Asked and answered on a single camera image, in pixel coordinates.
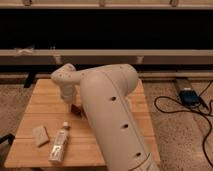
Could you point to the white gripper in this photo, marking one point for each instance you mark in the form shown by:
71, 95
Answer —
68, 94

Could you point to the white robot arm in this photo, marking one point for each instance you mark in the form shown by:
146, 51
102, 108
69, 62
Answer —
103, 92

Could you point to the beige sponge block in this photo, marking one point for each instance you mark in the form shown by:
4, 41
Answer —
40, 135

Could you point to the clear plastic bottle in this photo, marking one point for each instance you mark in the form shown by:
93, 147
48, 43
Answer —
59, 145

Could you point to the black object at left edge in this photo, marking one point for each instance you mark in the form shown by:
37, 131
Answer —
9, 138

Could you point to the black power adapter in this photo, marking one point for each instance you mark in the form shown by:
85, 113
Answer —
189, 97

